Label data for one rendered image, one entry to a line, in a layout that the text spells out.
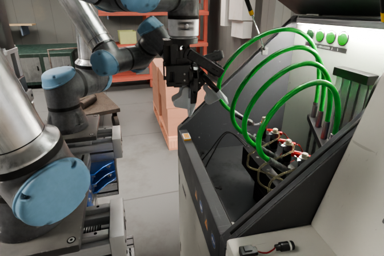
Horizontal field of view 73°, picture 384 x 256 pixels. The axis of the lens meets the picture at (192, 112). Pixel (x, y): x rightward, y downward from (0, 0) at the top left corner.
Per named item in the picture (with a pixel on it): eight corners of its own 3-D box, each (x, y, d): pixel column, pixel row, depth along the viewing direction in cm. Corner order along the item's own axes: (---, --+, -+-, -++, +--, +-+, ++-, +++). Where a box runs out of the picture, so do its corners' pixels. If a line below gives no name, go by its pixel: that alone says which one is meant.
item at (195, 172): (179, 159, 127) (178, 130, 121) (187, 158, 128) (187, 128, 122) (217, 278, 70) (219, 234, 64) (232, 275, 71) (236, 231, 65)
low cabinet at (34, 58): (86, 70, 680) (82, 42, 654) (77, 86, 532) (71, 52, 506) (10, 74, 637) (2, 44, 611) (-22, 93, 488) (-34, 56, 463)
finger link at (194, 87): (187, 99, 70) (187, 68, 67) (193, 99, 71) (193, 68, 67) (191, 106, 66) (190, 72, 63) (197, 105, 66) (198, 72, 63)
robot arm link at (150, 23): (143, 29, 87) (157, 11, 82) (166, 53, 88) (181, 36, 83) (130, 35, 81) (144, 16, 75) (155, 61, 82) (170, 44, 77)
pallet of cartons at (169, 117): (212, 104, 432) (214, 55, 402) (243, 143, 305) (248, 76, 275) (153, 108, 415) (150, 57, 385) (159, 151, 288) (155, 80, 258)
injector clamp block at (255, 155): (240, 178, 106) (243, 145, 100) (262, 175, 108) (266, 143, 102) (284, 247, 75) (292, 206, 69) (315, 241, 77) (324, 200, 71)
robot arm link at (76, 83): (39, 105, 98) (31, 70, 93) (72, 95, 108) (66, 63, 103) (58, 111, 92) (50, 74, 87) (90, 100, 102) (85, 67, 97)
